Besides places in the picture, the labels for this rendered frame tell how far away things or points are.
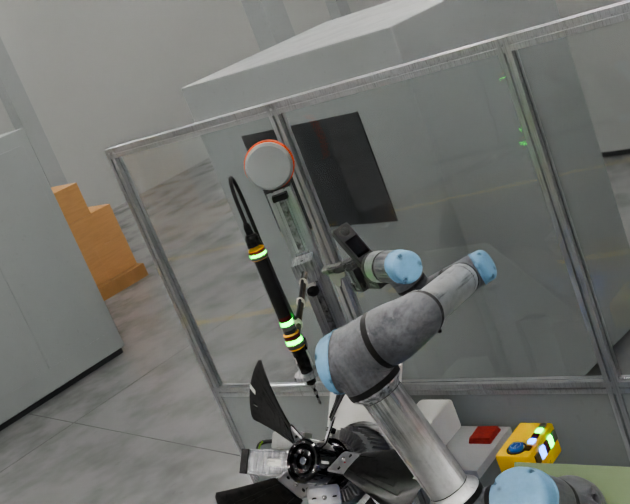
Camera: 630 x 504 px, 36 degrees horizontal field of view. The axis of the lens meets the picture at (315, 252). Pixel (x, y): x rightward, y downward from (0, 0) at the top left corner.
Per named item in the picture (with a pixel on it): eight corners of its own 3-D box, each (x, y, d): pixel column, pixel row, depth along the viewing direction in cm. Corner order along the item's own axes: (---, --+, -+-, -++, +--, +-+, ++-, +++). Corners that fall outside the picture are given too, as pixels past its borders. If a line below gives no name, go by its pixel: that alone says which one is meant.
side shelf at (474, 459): (421, 432, 337) (418, 425, 336) (513, 434, 313) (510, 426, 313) (385, 473, 320) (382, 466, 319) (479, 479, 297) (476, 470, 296)
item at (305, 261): (301, 278, 318) (291, 255, 316) (321, 271, 317) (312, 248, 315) (299, 289, 308) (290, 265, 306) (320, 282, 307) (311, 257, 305)
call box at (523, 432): (531, 453, 273) (519, 421, 270) (564, 455, 266) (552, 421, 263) (506, 488, 262) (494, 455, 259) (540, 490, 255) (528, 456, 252)
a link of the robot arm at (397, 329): (403, 294, 177) (481, 236, 220) (357, 319, 182) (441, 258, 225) (436, 349, 177) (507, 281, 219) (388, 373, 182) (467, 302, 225)
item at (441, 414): (423, 425, 334) (412, 398, 332) (463, 426, 324) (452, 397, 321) (398, 454, 322) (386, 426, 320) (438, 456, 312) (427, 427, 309)
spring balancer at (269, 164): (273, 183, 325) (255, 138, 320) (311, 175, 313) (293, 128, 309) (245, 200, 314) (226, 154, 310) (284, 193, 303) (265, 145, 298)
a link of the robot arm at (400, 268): (410, 294, 217) (387, 265, 215) (386, 292, 227) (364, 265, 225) (432, 269, 220) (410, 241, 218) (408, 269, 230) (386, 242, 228)
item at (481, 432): (479, 429, 318) (477, 424, 317) (501, 430, 313) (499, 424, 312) (468, 443, 312) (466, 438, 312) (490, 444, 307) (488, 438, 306)
